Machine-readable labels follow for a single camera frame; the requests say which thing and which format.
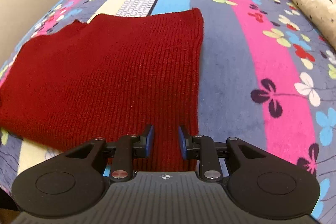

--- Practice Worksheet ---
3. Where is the colourful floral bed blanket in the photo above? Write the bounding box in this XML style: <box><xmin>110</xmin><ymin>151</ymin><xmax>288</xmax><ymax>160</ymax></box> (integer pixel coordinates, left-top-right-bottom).
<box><xmin>1</xmin><ymin>0</ymin><xmax>335</xmax><ymax>223</ymax></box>

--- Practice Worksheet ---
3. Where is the red knit sweater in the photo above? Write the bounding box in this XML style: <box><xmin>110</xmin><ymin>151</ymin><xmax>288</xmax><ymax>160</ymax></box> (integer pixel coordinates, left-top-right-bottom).
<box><xmin>1</xmin><ymin>8</ymin><xmax>203</xmax><ymax>172</ymax></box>

